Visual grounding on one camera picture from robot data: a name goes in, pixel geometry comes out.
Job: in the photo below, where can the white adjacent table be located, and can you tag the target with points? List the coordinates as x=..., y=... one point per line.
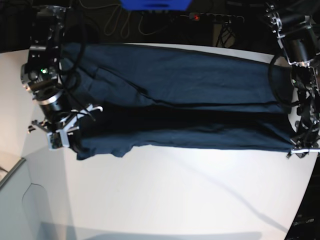
x=19, y=217

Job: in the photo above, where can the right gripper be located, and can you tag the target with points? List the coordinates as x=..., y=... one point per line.
x=60, y=123

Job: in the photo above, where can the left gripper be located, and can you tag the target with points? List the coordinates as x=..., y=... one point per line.
x=305, y=141

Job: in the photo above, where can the white power strip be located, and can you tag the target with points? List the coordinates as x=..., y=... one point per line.
x=216, y=18

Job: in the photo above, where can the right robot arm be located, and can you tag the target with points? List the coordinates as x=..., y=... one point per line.
x=43, y=78

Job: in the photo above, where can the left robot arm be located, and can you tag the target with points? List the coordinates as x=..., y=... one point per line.
x=291, y=22

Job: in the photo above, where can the dark blue t-shirt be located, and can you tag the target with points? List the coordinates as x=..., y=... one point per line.
x=175, y=98

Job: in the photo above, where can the blue plastic mount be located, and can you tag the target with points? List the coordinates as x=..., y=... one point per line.
x=155, y=5

